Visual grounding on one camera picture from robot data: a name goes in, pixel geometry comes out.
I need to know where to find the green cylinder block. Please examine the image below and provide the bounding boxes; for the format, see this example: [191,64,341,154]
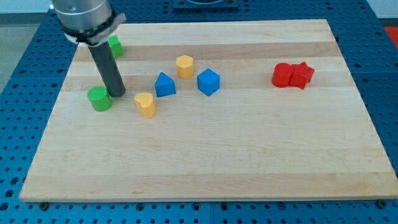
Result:
[87,86,112,111]

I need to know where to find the green star block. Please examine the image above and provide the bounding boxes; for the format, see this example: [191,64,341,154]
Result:
[108,35,124,58]

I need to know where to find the blue cube block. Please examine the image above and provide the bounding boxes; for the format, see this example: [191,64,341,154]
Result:
[197,68,220,96]

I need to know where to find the red star block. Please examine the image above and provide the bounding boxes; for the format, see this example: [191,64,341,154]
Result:
[289,62,315,90]

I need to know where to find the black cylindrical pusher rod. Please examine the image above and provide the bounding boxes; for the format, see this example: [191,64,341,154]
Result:
[88,42,126,97]

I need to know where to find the yellow hexagon block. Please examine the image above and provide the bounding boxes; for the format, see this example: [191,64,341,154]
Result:
[175,55,194,80]

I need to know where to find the blue triangle block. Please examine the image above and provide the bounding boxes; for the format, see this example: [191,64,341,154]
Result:
[154,72,176,98]

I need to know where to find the red cylinder block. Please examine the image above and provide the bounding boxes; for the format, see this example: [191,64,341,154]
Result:
[272,63,294,88]

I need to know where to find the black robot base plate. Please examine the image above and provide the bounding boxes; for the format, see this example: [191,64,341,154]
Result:
[172,0,239,11]

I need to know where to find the yellow heart block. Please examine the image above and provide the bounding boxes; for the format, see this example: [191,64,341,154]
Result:
[134,93,156,118]

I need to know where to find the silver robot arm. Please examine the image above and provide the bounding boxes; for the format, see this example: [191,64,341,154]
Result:
[51,0,126,97]

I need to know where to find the wooden board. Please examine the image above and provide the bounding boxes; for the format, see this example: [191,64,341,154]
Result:
[19,19,397,203]

